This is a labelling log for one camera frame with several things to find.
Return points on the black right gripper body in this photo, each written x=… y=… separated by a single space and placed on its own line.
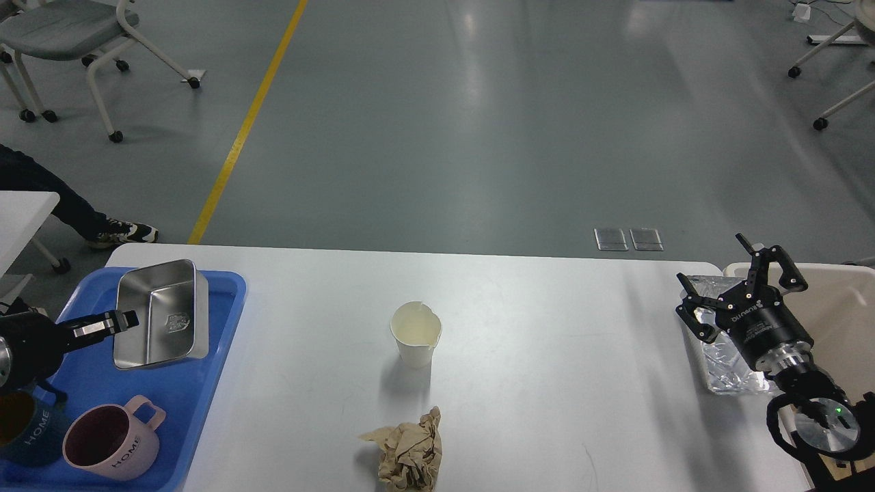
x=765 y=332

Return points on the pink ribbed mug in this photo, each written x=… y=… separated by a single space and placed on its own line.
x=117 y=442

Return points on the dark blue mug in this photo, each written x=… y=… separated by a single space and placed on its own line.
x=32 y=431

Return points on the metal floor plate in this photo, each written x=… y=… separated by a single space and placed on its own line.
x=610 y=239
x=646 y=239

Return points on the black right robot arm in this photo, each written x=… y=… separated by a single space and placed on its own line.
x=811 y=419

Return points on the aluminium foil tray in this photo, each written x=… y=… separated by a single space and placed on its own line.
x=720 y=366

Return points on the crumpled brown paper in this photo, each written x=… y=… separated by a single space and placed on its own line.
x=410 y=453

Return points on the right metal floor plate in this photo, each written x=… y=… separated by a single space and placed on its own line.
x=646 y=239

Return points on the beige plastic bin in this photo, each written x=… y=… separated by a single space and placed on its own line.
x=837 y=312

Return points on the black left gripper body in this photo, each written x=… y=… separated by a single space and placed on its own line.
x=32 y=349

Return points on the white side table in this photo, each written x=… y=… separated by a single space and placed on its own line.
x=22 y=215

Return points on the grey office chair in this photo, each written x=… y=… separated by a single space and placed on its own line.
x=70 y=30

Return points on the person in dark trousers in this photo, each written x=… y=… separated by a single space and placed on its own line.
x=20 y=173

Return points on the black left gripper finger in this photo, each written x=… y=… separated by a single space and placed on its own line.
x=112 y=321
x=72 y=343

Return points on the white paper cup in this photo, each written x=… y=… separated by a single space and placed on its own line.
x=417 y=331

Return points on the left metal floor plate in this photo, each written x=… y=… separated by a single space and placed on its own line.
x=610 y=239

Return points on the stainless steel rectangular tin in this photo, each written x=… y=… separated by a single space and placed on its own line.
x=171 y=304

